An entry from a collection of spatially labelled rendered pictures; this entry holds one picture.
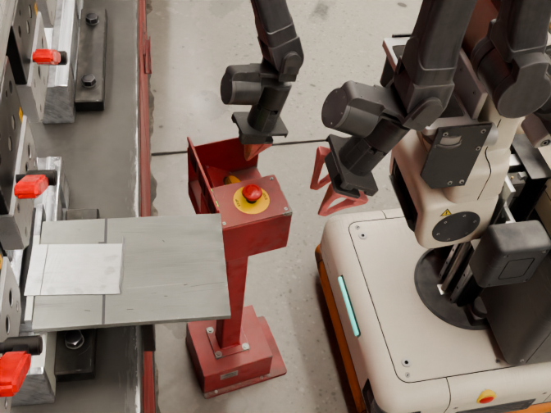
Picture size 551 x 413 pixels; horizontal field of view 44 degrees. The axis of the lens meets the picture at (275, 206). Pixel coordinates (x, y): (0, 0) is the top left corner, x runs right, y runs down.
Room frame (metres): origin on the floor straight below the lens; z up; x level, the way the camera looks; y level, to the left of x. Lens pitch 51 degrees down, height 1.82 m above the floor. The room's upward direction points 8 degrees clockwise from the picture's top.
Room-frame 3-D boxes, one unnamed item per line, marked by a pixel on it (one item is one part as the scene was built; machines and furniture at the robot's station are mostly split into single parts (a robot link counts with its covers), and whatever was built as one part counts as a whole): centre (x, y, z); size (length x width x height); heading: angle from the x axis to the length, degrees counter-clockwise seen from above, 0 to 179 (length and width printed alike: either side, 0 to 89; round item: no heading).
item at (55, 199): (0.55, 0.35, 0.92); 0.39 x 0.06 x 0.10; 14
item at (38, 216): (0.52, 0.34, 0.98); 0.20 x 0.03 x 0.03; 14
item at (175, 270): (0.53, 0.19, 1.00); 0.26 x 0.18 x 0.01; 104
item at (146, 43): (1.53, 0.42, 0.58); 0.15 x 0.02 x 0.07; 14
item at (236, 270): (0.90, 0.08, 0.39); 0.05 x 0.05 x 0.54; 27
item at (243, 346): (0.90, 0.08, 0.13); 0.10 x 0.10 x 0.01; 27
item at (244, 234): (0.90, 0.08, 0.75); 0.20 x 0.16 x 0.18; 27
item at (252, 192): (0.87, 0.05, 0.79); 0.04 x 0.04 x 0.04
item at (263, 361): (0.92, 0.05, 0.06); 0.25 x 0.20 x 0.12; 117
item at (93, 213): (0.55, 0.29, 0.89); 0.30 x 0.05 x 0.03; 14
